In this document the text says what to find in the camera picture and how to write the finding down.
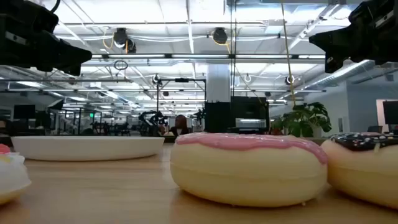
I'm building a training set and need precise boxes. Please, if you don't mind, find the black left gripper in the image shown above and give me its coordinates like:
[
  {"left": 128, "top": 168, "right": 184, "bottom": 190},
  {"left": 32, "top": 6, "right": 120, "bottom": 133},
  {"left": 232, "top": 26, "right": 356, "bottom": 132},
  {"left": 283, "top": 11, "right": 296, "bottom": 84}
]
[{"left": 0, "top": 0, "right": 93, "bottom": 77}]

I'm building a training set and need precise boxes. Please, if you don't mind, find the background black rig frame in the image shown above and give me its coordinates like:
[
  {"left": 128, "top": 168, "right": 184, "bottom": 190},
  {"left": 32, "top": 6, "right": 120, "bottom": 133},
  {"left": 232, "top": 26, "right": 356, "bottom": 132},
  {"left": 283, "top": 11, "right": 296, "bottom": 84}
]
[{"left": 156, "top": 78, "right": 207, "bottom": 113}]

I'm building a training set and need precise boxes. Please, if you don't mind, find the yellow hanging cable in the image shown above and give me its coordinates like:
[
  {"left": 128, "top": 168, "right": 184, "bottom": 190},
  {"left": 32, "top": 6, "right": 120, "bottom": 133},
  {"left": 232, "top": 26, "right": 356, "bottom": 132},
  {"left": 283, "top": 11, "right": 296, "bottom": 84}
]
[{"left": 280, "top": 0, "right": 297, "bottom": 107}]

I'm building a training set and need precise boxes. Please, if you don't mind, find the silver ventilation duct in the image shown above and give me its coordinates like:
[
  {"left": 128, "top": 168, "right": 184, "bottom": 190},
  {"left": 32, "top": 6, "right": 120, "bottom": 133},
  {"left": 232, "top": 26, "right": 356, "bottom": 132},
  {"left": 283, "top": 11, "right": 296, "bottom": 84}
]
[{"left": 303, "top": 60, "right": 376, "bottom": 91}]

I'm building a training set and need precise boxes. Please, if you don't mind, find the large chocolate frosted donut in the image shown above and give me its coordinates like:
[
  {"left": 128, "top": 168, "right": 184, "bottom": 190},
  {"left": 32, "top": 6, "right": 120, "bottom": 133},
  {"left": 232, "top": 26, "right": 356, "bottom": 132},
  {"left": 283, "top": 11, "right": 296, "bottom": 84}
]
[{"left": 321, "top": 132, "right": 398, "bottom": 209}]

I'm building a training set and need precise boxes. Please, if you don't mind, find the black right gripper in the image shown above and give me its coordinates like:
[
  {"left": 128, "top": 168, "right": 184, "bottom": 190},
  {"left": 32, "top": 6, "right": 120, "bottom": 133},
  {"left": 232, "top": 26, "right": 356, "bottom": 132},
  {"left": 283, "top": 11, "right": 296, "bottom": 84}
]
[{"left": 308, "top": 0, "right": 398, "bottom": 74}]

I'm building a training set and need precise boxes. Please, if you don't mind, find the large pink frosted donut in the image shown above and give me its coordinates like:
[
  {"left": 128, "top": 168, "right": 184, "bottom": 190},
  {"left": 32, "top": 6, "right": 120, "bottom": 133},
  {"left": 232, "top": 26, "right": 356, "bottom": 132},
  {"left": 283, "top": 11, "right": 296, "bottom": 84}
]
[{"left": 170, "top": 132, "right": 328, "bottom": 208}]

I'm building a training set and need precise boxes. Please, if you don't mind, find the ceiling light strip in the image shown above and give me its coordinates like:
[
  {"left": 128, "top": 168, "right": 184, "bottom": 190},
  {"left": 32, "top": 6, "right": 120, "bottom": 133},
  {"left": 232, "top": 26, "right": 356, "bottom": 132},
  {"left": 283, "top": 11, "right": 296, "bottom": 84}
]
[{"left": 91, "top": 53, "right": 326, "bottom": 60}]

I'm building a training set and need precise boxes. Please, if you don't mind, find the black ceiling cable reel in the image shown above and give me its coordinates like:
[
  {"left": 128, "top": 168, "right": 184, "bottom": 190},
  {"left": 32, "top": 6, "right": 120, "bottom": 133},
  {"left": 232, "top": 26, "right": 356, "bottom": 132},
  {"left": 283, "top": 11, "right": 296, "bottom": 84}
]
[
  {"left": 113, "top": 27, "right": 137, "bottom": 54},
  {"left": 212, "top": 27, "right": 229, "bottom": 45}
]

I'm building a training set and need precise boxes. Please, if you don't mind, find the person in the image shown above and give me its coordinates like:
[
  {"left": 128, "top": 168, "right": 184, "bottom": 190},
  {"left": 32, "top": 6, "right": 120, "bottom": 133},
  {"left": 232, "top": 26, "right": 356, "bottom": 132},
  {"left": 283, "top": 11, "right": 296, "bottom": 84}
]
[{"left": 169, "top": 114, "right": 191, "bottom": 137}]

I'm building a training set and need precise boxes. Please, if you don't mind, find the white round plate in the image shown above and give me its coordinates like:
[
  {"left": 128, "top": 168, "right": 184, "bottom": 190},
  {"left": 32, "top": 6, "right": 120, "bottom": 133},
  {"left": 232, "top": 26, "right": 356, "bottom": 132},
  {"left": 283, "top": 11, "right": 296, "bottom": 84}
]
[{"left": 11, "top": 136, "right": 165, "bottom": 162}]

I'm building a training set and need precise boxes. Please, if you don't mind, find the small white frosted donut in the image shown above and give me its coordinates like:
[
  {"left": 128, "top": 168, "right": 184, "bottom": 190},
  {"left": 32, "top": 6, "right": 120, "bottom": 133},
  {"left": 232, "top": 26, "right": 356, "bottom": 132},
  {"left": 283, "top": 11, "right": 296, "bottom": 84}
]
[{"left": 0, "top": 143, "right": 32, "bottom": 205}]

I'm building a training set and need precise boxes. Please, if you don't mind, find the green potted plant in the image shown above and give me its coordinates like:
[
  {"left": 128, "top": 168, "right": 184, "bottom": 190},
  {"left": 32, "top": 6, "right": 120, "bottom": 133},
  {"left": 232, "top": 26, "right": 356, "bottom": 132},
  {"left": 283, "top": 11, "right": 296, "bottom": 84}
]
[{"left": 269, "top": 101, "right": 332, "bottom": 138}]

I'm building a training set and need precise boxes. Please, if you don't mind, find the black computer case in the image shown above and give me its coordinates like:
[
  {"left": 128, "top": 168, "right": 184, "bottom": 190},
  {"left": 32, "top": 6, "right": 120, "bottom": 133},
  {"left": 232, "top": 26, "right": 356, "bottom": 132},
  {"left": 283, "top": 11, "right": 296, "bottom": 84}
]
[{"left": 204, "top": 96, "right": 271, "bottom": 134}]

